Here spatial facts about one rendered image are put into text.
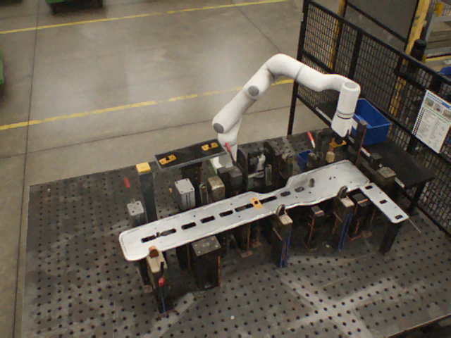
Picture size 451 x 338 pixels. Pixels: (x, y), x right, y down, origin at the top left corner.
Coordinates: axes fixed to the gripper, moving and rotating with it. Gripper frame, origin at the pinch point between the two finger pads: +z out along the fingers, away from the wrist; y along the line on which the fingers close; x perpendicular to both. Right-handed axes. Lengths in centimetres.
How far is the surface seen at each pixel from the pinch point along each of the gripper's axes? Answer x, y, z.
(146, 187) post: -96, -30, 23
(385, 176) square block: 24.6, 15.4, 21.7
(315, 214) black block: -21.5, 18.2, 28.9
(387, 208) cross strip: 14.6, 31.5, 27.5
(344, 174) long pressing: 10.5, 0.1, 27.5
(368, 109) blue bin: 53, -35, 16
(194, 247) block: -86, 16, 25
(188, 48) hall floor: 60, -400, 127
